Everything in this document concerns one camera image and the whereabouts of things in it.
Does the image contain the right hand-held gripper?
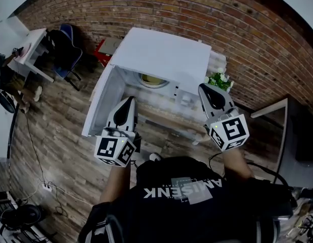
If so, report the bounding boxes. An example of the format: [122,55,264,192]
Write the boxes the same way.
[198,83,250,152]

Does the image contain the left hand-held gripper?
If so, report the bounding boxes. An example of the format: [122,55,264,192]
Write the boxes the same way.
[94,96,142,167]

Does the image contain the beige plate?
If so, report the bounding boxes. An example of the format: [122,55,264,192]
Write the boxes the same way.
[141,73,167,86]

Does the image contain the white microwave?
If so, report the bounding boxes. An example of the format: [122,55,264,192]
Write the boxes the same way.
[81,27,212,138]

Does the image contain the person's right forearm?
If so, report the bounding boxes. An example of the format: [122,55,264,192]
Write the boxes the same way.
[223,148,254,179]

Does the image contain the person's left forearm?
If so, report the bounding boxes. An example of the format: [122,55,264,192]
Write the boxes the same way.
[99,165,131,204]

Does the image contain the white flowers in pot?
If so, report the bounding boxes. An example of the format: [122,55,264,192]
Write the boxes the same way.
[204,68,235,93]

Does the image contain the table with white tablecloth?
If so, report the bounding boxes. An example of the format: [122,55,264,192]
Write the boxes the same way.
[130,52,228,146]

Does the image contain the red box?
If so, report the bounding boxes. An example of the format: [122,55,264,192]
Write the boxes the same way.
[94,39,116,68]

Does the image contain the grey cardboard box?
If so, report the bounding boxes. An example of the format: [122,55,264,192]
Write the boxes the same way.
[99,37,123,57]

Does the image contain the blue chair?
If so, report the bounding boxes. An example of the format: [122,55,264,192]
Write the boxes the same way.
[52,23,83,92]

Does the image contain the dark desk with wooden edge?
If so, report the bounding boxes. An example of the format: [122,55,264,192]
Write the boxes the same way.
[250,97,313,187]

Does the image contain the black backpack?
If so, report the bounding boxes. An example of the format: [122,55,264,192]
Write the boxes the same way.
[46,29,82,68]

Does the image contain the person's black printed shirt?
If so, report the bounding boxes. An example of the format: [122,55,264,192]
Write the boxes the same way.
[77,156,298,243]

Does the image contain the white desk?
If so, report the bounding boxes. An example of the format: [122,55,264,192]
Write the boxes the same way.
[7,28,56,83]

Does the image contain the pink plate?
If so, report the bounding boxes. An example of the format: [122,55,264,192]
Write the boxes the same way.
[16,42,32,59]

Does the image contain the black round device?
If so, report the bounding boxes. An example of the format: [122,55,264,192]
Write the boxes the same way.
[1,204,43,231]

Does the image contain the black metal rack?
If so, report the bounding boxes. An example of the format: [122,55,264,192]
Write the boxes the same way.
[0,191,46,243]

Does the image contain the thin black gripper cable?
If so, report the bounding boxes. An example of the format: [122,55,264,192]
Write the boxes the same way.
[208,152,225,177]

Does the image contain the thick black cable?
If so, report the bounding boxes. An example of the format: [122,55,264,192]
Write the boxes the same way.
[247,162,293,187]

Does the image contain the long white cable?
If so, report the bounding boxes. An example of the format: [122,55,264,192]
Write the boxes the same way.
[49,183,94,207]

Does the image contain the long black cable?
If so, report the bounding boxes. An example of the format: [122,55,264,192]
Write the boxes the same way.
[24,110,50,187]

